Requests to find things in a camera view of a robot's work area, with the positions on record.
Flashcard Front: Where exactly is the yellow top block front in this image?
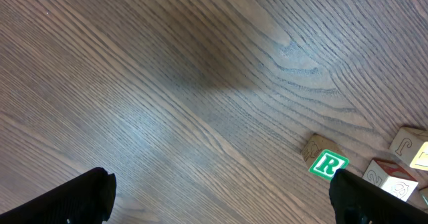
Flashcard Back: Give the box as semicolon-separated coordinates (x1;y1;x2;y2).
389;127;427;171

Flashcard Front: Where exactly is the white block blue side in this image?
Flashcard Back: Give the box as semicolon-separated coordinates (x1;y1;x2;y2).
362;158;419;202

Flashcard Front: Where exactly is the green R block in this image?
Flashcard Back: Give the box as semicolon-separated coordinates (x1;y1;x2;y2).
301;134;349;181

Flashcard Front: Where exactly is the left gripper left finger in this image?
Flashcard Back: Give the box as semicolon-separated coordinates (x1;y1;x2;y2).
1;167;116;224

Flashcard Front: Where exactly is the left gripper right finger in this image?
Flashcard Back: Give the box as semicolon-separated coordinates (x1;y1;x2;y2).
329;169;427;224

